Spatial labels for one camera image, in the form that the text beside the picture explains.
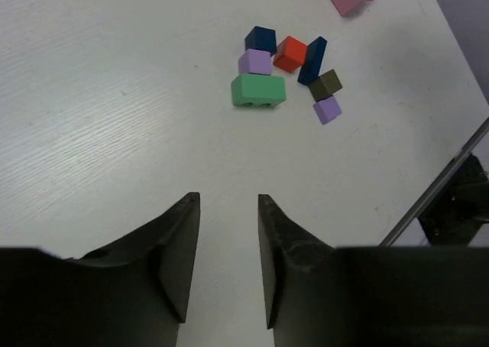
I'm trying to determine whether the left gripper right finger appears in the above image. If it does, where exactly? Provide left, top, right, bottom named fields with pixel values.
left=257, top=194, right=488, bottom=346

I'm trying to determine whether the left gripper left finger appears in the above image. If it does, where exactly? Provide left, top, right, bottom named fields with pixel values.
left=1, top=192, right=200, bottom=346

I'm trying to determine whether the green wood block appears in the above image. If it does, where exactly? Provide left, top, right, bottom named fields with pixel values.
left=231, top=73, right=287, bottom=108

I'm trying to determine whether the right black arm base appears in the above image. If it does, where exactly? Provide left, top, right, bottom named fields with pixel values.
left=418, top=154, right=488, bottom=246

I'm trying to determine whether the small purple cube block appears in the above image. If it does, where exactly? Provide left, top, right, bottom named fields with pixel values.
left=313, top=96, right=342, bottom=125

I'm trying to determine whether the olive brown cube block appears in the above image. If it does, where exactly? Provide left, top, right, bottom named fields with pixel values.
left=308, top=70, right=343, bottom=102

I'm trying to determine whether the dark blue long block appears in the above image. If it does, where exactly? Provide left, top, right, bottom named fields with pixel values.
left=297, top=37, right=327, bottom=86

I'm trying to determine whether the red cube block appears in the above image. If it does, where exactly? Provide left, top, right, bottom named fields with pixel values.
left=273, top=36, right=307, bottom=73

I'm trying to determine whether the dark blue cube block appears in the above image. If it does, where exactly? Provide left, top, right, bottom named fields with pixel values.
left=244, top=26, right=277, bottom=56

